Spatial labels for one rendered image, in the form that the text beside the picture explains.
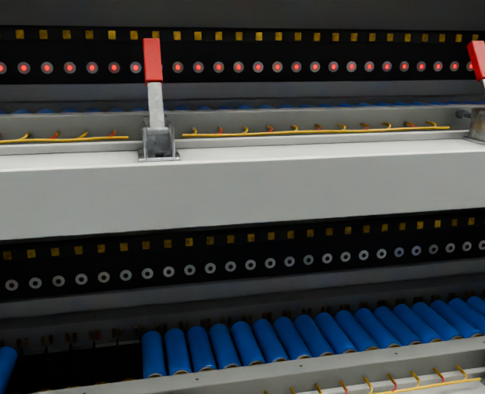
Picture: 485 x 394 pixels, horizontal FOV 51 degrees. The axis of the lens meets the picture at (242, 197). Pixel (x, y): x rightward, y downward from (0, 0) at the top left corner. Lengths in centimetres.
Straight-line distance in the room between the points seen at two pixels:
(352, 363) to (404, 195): 14
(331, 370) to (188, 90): 29
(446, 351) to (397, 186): 15
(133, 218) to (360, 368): 22
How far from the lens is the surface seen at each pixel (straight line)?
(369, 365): 44
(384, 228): 56
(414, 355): 46
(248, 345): 45
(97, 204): 34
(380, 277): 57
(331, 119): 44
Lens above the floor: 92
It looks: 1 degrees up
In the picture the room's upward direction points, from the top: 3 degrees counter-clockwise
